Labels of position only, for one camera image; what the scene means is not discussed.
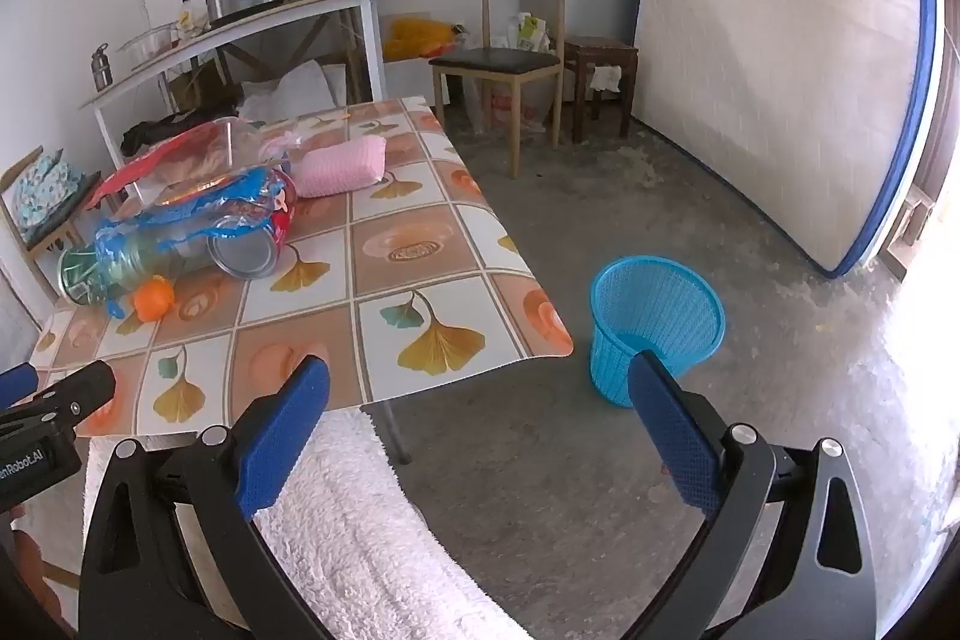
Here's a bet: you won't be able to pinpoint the white box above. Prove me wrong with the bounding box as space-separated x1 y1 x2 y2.
382 55 452 105

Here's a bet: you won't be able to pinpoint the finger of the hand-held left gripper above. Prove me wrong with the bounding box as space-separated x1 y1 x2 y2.
0 361 117 435
0 362 40 402

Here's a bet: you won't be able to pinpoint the orange peel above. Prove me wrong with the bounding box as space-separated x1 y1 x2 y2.
133 276 178 321

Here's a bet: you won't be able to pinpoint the yellow bag on box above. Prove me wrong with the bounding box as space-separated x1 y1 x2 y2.
384 15 470 62

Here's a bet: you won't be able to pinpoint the white printed sack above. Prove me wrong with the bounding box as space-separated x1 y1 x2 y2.
465 77 550 133

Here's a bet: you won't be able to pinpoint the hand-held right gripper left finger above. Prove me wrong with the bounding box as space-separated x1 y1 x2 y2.
79 356 335 640

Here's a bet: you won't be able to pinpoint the red cartoon can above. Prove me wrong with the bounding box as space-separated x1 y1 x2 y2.
206 167 299 280

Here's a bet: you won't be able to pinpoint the clear glass container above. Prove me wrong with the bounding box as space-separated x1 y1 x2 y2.
118 26 178 71

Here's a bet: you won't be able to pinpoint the white mattress with blue edge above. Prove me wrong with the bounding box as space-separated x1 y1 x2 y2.
634 0 946 278

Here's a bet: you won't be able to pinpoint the white sacks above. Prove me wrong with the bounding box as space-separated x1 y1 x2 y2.
238 59 350 121

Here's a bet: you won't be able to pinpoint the red snack wrapper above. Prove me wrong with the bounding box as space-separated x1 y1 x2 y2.
86 124 222 211

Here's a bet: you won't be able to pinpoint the blue snack wrapper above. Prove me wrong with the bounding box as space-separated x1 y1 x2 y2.
94 166 297 320

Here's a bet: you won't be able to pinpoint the white fluffy blanket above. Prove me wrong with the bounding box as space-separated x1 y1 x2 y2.
84 411 530 640

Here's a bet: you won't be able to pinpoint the cardboard box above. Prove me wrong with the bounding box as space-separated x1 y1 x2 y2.
169 62 227 113

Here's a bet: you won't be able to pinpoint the blue plastic mesh basket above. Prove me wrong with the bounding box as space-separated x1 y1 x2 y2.
589 255 727 408

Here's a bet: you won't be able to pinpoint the white side table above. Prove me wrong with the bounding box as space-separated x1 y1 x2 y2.
79 0 388 176

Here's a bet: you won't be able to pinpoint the wooden chair with black seat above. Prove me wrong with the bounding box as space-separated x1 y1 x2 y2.
429 0 572 180

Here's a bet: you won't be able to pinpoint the white paper bag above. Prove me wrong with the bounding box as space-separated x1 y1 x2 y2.
506 10 557 53

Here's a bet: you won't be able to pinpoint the black cloth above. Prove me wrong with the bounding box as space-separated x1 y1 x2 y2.
121 111 241 156

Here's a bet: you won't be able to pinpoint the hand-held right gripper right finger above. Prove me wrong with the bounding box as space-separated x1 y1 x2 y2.
626 350 878 640

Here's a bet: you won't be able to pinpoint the table with ginkgo tablecloth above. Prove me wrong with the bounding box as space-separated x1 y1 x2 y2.
30 96 577 438

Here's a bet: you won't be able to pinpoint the pink cloth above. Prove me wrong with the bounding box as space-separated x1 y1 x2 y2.
294 134 388 199

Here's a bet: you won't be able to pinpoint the pink clear plastic wrapper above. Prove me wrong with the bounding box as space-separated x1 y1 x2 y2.
259 128 310 163

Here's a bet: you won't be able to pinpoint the dark wooden stool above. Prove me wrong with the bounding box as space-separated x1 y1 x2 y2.
562 36 640 143

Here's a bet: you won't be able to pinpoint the small wooden chair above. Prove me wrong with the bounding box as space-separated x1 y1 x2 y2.
0 145 107 298

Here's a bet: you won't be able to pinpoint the blue floral cushion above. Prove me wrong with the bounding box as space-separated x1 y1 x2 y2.
15 152 85 240

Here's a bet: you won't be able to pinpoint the green plastic bottle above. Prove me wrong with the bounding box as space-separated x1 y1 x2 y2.
58 220 218 309

